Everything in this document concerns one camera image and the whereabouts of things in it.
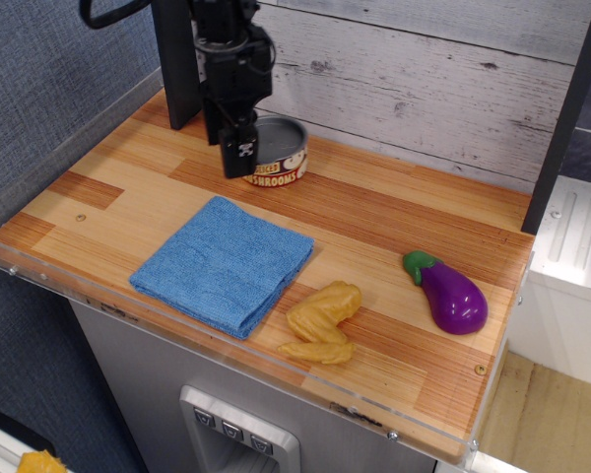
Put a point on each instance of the dark vertical post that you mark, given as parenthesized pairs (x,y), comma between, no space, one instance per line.
(574,100)
(175,39)

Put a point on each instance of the yellow object bottom left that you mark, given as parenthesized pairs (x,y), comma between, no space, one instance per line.
(40,462)

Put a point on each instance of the folded blue rag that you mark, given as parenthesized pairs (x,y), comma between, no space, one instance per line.
(224,267)

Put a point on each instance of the silver dispenser button panel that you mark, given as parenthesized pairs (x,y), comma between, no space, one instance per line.
(228,439)

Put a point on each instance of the white ridged appliance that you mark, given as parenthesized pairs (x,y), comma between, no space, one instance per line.
(551,323)

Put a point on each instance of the dark right vertical post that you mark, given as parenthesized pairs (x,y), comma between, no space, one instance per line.
(574,100)

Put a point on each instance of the purple toy eggplant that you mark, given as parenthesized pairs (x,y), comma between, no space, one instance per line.
(457,304)

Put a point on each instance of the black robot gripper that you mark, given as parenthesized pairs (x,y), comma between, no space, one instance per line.
(237,78)

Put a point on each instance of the yellow plastic chicken wing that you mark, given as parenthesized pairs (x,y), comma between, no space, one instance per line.
(316,319)

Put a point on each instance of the sliced mushrooms tin can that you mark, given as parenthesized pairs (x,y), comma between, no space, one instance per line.
(282,157)

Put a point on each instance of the grey cabinet with dispenser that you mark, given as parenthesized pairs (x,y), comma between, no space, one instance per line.
(146,374)

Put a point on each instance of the dark left vertical post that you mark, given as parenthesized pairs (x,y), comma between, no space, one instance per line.
(175,39)

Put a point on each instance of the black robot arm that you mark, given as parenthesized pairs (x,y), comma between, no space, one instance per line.
(226,22)

